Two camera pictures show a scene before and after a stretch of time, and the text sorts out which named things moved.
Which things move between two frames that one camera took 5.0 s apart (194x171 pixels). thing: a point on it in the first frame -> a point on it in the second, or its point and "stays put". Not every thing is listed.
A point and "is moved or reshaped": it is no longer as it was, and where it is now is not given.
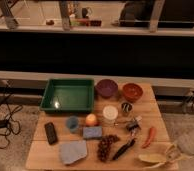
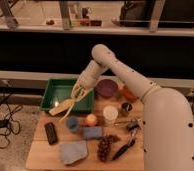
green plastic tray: (69, 95) stays put
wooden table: (112, 137) stays put
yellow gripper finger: (170, 149) -> (74, 92)
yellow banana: (153, 158) is moved or reshaped
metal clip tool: (133, 125) stays put
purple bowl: (106, 88) stays put
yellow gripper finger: (177, 159) -> (84, 92)
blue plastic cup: (72, 123) stays put
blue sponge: (92, 132) stays put
